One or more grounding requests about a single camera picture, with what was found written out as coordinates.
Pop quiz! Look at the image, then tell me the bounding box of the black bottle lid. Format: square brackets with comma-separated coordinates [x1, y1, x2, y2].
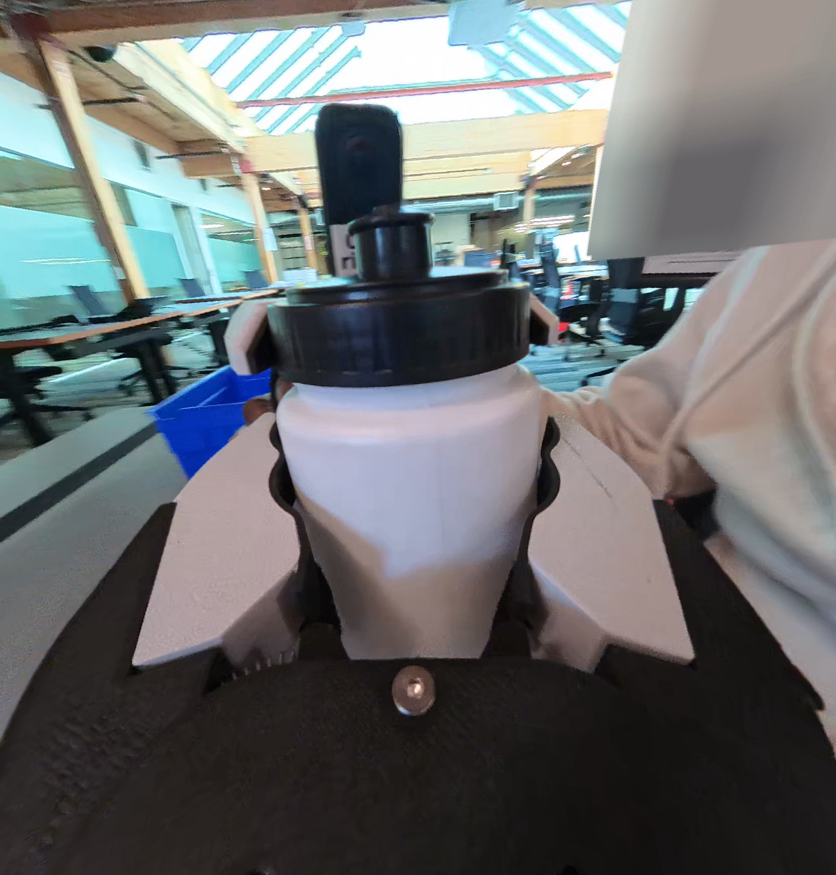
[267, 211, 533, 387]

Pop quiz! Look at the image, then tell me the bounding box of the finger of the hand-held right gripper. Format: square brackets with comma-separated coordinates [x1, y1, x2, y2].
[223, 299, 277, 377]
[527, 295, 561, 346]

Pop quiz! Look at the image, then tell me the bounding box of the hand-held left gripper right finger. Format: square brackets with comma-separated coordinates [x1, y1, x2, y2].
[527, 416, 695, 674]

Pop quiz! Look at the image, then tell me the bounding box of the blue plastic bin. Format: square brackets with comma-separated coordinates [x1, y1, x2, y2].
[148, 365, 275, 479]

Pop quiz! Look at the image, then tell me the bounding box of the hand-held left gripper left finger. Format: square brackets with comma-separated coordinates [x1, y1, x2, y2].
[131, 410, 340, 674]

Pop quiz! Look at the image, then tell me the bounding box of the white plastic bottle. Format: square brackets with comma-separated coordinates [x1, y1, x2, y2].
[274, 362, 545, 660]

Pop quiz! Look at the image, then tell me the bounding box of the wooden top desk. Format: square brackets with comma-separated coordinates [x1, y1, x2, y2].
[0, 295, 244, 445]

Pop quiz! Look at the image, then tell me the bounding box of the person's right hand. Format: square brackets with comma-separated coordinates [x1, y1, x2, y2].
[243, 379, 282, 425]

